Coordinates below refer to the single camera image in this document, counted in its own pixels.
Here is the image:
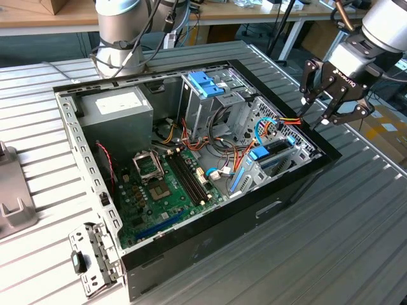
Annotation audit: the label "yellowish cardboard box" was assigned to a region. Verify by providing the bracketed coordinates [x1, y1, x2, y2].
[190, 24, 241, 47]

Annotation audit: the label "orange yellow wire bundle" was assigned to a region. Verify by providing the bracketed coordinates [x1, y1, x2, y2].
[233, 139, 259, 175]

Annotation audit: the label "open black PC case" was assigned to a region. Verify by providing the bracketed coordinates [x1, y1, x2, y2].
[52, 58, 343, 302]

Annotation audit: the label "black tripod stand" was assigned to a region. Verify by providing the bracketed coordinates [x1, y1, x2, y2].
[266, 0, 301, 61]

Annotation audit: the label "red orange wire bundle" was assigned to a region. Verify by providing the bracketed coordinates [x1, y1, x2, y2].
[180, 118, 237, 154]

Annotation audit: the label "red yellow power wire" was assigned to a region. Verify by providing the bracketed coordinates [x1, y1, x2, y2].
[273, 116, 303, 132]

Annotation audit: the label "grey metal drive cage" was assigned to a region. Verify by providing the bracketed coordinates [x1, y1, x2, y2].
[177, 68, 255, 142]

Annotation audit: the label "white cable plug block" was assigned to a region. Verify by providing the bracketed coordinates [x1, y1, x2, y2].
[163, 30, 178, 49]

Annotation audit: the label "brown sleeved cable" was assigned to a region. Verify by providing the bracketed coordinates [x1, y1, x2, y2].
[330, 0, 359, 33]

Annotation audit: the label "grey wrist mount block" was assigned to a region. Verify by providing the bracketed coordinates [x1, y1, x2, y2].
[326, 42, 371, 76]

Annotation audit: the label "small cardboard trays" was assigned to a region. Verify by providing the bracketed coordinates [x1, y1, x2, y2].
[317, 0, 338, 13]

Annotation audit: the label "red fan wire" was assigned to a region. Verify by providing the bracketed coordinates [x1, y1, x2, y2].
[95, 142, 117, 191]

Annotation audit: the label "yellow black wire bundle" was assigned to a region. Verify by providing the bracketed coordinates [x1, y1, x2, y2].
[151, 118, 179, 144]

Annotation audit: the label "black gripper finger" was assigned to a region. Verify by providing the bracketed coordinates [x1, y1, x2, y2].
[297, 58, 338, 118]
[312, 85, 376, 130]

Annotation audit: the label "blue data wire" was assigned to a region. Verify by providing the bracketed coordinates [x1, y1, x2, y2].
[254, 116, 278, 147]

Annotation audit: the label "CPU socket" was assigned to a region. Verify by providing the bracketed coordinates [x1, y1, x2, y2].
[146, 179, 175, 203]

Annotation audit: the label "thin black cable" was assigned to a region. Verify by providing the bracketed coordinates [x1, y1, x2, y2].
[41, 60, 79, 85]

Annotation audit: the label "grey plastic parts rack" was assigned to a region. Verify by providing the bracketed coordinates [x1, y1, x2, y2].
[0, 141, 39, 239]

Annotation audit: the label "grey power supply unit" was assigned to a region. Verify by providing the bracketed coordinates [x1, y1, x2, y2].
[76, 86, 155, 159]

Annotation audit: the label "cardboard box with labels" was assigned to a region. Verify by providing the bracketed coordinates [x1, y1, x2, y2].
[345, 104, 407, 166]

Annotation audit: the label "grey metal disk bay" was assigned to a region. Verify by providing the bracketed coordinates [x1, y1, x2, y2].
[228, 136, 322, 200]

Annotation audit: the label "metal expansion card retainer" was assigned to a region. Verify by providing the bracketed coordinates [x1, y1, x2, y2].
[68, 222, 125, 299]

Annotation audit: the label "hard disk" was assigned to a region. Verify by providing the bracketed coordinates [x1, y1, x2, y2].
[230, 136, 296, 193]

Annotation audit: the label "black RAM slot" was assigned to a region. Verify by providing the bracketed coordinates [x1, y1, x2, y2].
[178, 151, 212, 200]
[174, 152, 209, 202]
[166, 154, 202, 207]
[170, 153, 205, 205]

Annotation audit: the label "blue plastic drive latch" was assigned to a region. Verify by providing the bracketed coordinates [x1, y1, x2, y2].
[187, 71, 226, 99]

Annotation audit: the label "blue wire white plug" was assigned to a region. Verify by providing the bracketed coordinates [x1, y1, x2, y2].
[205, 166, 236, 182]

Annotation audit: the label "black cable bundle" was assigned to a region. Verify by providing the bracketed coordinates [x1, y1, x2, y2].
[207, 104, 238, 156]

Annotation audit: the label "long wooden desk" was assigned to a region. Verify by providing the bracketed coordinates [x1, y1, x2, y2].
[0, 0, 384, 63]

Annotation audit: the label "blue expansion slot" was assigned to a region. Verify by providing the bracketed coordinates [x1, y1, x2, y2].
[135, 208, 187, 242]

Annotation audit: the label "green motherboard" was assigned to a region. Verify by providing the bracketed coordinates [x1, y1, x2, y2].
[113, 147, 225, 250]

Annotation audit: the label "metal socket cover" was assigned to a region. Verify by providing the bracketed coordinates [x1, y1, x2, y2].
[131, 151, 165, 186]

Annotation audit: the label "black case fan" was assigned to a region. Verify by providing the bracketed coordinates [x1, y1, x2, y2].
[94, 141, 118, 196]

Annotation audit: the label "brown cardboard box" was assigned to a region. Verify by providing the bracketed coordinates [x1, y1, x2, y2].
[25, 0, 69, 15]

